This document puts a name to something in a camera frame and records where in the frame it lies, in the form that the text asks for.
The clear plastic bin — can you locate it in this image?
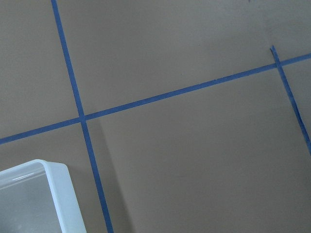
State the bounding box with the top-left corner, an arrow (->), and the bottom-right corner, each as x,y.
0,159 -> 86,233

